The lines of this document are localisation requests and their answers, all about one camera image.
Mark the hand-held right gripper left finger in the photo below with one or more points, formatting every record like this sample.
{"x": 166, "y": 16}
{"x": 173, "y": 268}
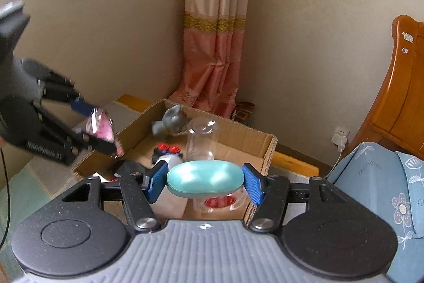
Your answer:
{"x": 156, "y": 182}

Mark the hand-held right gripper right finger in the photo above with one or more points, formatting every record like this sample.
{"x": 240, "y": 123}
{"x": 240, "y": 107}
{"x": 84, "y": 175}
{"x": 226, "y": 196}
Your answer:
{"x": 253, "y": 185}

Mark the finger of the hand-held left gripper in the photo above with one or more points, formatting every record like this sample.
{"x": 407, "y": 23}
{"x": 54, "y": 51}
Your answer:
{"x": 81, "y": 105}
{"x": 99, "y": 144}

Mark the pink packet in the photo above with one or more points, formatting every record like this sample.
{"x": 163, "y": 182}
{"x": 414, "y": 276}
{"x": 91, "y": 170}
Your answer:
{"x": 101, "y": 127}

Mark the red black toy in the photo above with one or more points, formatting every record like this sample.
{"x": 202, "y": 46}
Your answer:
{"x": 167, "y": 148}

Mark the cardboard box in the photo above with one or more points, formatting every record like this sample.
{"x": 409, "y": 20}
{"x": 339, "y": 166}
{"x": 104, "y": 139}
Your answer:
{"x": 238, "y": 140}

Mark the teal oval case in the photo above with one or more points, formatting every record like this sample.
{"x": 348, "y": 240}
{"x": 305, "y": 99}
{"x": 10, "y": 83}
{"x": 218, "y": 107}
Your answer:
{"x": 205, "y": 178}

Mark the dark grey object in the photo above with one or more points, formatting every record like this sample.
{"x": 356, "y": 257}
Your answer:
{"x": 131, "y": 167}

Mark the clear container with red contents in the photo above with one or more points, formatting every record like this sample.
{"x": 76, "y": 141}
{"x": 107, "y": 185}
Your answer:
{"x": 218, "y": 203}

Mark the clear plastic jar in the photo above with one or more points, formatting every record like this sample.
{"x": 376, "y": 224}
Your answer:
{"x": 202, "y": 143}

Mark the grey plush toy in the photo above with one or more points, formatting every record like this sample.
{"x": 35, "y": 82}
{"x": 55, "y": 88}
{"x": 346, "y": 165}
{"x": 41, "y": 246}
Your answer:
{"x": 172, "y": 119}

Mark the blue floral pillow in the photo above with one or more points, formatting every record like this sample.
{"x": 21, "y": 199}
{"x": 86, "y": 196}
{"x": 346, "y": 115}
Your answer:
{"x": 371, "y": 196}

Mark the pink curtain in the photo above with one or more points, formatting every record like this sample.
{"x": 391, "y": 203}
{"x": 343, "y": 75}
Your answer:
{"x": 212, "y": 54}

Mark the wooden headboard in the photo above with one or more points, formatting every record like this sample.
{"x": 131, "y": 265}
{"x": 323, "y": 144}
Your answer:
{"x": 397, "y": 97}

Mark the white wall socket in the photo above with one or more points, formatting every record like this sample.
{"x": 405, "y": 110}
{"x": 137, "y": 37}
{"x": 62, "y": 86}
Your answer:
{"x": 341, "y": 129}

